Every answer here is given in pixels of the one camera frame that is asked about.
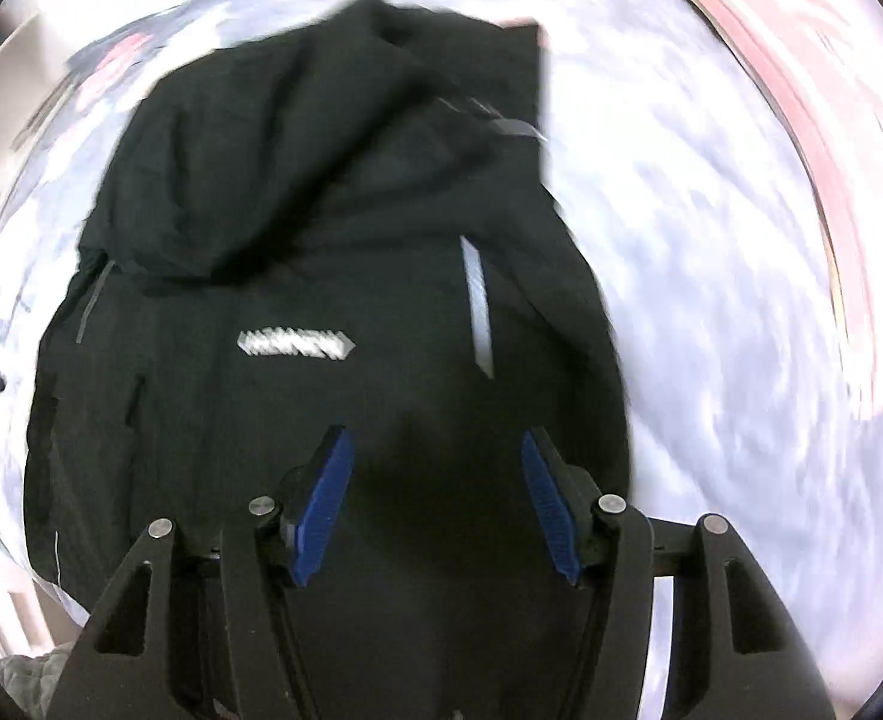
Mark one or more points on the grey floral blanket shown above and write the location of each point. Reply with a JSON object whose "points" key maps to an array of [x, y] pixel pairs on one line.
{"points": [[696, 277]]}

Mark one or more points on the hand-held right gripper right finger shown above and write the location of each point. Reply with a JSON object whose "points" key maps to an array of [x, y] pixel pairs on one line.
{"points": [[554, 510]]}

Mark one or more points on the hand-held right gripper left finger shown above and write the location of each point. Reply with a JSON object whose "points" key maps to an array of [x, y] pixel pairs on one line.
{"points": [[325, 502]]}

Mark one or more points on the pink pillow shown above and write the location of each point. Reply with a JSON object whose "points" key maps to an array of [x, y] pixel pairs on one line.
{"points": [[809, 90]]}

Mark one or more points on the grey cloth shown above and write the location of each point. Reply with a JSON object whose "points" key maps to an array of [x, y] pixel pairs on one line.
{"points": [[36, 686]]}

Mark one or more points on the black hooded jacket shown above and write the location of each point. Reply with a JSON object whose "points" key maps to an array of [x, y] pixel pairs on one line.
{"points": [[298, 202]]}

